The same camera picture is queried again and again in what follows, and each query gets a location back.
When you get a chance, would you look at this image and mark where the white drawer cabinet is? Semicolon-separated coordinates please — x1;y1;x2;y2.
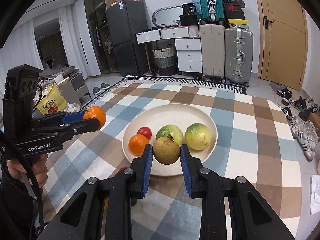
136;25;202;73

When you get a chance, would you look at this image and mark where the green passion fruit left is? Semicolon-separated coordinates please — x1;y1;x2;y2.
156;125;183;145

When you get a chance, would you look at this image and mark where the brown round fruit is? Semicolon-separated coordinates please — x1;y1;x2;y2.
153;135;180;165

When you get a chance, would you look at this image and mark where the silver suitcase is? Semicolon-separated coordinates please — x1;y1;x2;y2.
225;28;253;87

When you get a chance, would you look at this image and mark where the person's left hand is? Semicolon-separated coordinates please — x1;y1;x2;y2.
6;153;49;188

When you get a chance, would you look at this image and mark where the stack of shoe boxes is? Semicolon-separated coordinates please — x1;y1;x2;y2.
222;0;249;29

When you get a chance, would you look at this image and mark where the yellow snack bag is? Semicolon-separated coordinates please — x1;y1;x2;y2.
36;83;67;114

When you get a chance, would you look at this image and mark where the cream round plate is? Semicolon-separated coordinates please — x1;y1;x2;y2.
122;103;218;177

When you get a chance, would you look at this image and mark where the beige suitcase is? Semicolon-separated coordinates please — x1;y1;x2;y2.
200;24;225;78

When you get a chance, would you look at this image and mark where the orange tangerine on plate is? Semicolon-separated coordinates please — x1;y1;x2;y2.
128;134;149;156

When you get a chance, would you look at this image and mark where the woven laundry basket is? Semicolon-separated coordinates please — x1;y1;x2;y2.
152;44;177;76

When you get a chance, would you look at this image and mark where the wooden door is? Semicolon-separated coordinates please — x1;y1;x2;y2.
257;0;308;90

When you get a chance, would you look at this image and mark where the teal suitcase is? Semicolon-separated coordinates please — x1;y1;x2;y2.
200;0;225;25

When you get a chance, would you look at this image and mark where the yellow-green passion fruit right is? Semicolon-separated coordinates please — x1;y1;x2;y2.
185;123;212;151

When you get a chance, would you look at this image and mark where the checkered tablecloth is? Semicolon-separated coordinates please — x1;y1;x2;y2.
43;80;302;239

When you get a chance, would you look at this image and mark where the orange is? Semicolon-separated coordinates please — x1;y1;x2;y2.
82;106;106;129

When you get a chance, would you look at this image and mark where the black refrigerator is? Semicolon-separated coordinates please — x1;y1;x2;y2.
105;0;149;76

